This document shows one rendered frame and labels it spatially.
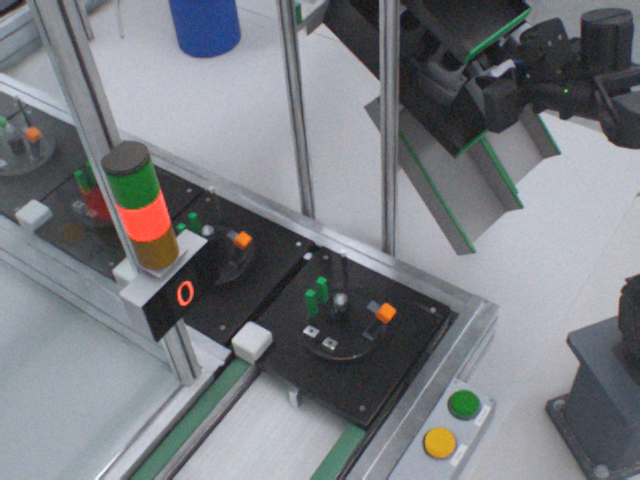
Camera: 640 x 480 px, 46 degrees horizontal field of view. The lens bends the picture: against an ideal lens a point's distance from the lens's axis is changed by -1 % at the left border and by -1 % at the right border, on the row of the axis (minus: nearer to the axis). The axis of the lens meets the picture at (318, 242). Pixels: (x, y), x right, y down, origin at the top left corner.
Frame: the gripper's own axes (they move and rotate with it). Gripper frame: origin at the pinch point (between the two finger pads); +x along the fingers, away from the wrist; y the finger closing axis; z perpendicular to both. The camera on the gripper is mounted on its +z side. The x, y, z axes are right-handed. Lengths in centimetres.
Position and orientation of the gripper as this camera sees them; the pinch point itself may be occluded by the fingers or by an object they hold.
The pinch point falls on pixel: (507, 77)
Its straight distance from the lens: 108.2
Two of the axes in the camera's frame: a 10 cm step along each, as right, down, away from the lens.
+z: -2.1, -8.2, -5.4
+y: -7.7, 4.8, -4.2
